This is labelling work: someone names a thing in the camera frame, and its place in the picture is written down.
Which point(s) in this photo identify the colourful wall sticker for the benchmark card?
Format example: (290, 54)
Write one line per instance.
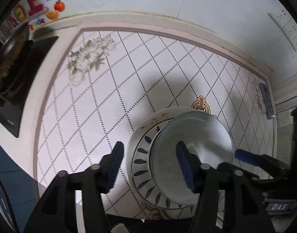
(36, 12)

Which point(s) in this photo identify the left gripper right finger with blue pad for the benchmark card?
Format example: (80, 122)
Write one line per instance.
(205, 181)

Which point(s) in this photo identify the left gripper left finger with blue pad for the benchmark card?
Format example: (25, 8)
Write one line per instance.
(97, 180)

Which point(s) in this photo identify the patterned pink table mat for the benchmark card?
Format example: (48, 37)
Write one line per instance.
(109, 82)

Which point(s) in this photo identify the black wok with handle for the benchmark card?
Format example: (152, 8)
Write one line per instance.
(12, 48)

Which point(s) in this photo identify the blue lower cabinet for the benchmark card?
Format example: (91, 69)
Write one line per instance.
(23, 191)

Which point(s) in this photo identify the blue striped white plate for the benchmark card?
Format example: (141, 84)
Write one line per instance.
(141, 177)

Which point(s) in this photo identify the white wall power sockets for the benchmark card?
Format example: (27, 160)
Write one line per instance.
(285, 23)

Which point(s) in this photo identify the white plate pink floral rim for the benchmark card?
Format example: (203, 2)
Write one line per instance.
(155, 213)

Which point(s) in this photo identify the blue smartphone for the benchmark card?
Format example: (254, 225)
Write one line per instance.
(267, 100)

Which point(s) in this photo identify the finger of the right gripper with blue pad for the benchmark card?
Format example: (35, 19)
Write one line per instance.
(259, 160)

